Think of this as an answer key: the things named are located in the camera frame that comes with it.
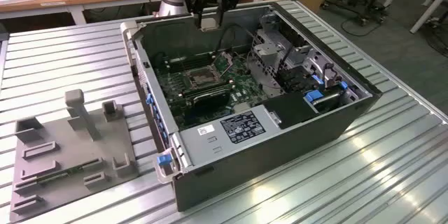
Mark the silver CPU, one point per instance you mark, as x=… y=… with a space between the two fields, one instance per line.
x=210 y=24

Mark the black RAM slot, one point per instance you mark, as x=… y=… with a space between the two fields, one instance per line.
x=188 y=66
x=188 y=61
x=188 y=58

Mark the CPU socket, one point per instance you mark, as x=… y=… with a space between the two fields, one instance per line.
x=204 y=77

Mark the perforated metal drive cage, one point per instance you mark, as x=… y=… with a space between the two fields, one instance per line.
x=267 y=49

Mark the green motherboard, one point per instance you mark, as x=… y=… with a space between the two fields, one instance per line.
x=244 y=82

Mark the black graphics card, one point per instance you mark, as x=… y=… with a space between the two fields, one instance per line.
x=210 y=100

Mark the small blue clip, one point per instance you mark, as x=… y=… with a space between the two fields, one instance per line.
x=316 y=79
x=343 y=85

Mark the small silver heatsink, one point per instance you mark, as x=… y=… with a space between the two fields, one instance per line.
x=242 y=107

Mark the blue expansion card clip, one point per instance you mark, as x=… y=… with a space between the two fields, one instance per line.
x=148 y=99

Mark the blue disk carrier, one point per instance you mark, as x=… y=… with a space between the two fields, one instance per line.
x=314 y=96

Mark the black plastic shroud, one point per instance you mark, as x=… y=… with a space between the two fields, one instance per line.
x=287 y=111

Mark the grey power supply unit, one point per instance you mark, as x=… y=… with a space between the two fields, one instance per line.
x=210 y=140

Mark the white table leg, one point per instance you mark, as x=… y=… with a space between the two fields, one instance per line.
x=427 y=11

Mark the blue case latch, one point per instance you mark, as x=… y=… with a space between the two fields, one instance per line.
x=164 y=161

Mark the open black PC case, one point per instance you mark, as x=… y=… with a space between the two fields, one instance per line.
x=263 y=169

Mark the grey parts rack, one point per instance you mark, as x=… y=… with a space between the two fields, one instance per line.
x=70 y=150

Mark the green RAM stick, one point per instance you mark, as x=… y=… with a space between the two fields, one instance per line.
x=59 y=175

